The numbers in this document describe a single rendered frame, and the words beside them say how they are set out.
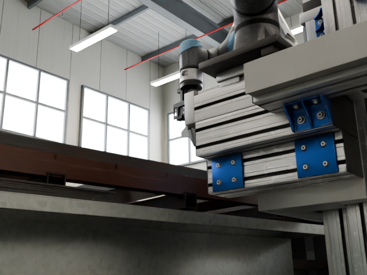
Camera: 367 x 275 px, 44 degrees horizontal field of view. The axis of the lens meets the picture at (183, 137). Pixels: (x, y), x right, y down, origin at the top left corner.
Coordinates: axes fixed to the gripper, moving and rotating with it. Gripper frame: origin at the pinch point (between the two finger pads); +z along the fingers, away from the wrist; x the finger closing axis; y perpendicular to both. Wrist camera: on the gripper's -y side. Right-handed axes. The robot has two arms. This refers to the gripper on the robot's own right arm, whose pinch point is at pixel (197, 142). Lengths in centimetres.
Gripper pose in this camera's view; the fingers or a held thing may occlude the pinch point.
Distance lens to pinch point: 140.8
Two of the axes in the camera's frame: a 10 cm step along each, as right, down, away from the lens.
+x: -7.5, -1.8, -6.4
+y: -6.6, 2.3, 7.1
